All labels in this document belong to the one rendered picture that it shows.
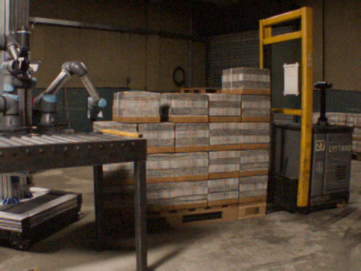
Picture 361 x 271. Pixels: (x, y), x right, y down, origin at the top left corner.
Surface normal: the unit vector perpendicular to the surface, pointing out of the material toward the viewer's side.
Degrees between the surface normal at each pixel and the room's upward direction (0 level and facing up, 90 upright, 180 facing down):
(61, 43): 90
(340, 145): 90
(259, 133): 90
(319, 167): 90
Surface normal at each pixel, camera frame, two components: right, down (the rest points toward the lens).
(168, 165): 0.37, 0.09
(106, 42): 0.64, 0.07
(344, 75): -0.77, 0.04
